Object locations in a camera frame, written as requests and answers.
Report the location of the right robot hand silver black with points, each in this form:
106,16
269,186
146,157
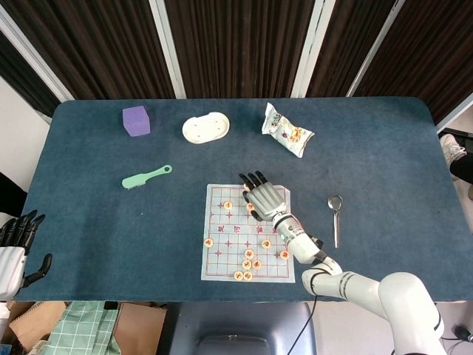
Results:
264,197

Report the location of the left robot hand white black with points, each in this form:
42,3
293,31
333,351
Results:
11,268

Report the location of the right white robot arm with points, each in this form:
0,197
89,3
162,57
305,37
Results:
306,251

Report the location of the paper Chinese chess board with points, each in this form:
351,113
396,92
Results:
225,229

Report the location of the white printed snack bag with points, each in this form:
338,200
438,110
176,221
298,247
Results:
284,131

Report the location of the metal spoon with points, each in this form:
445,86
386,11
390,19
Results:
335,202

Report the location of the dark clothed person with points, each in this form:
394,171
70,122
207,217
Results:
11,196

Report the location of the white oval soap dish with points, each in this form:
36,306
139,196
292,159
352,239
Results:
205,127

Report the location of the green checked cloth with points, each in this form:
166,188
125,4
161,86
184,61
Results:
81,329

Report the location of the blue felt table cover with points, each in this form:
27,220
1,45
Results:
111,229

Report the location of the green plastic brush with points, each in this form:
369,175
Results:
138,180

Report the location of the blue grey chair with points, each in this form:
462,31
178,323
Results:
236,325

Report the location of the brown cardboard box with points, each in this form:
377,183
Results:
140,325

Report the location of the purple foam cube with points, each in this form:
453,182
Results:
136,120

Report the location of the dark ribbed screen panel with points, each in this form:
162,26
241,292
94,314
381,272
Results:
22,77
96,44
347,44
432,55
240,44

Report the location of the white sneaker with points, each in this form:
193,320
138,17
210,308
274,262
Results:
451,148

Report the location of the black trouser leg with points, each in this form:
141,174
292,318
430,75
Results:
463,166

